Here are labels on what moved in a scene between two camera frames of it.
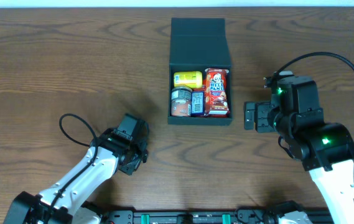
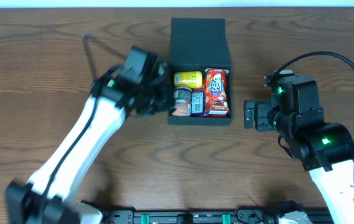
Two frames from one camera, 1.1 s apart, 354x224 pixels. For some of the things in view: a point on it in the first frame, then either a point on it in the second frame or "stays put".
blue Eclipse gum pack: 198,105 stays put
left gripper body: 134,161 to 157,101
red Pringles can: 181,101 stays put
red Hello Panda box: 216,98 stays put
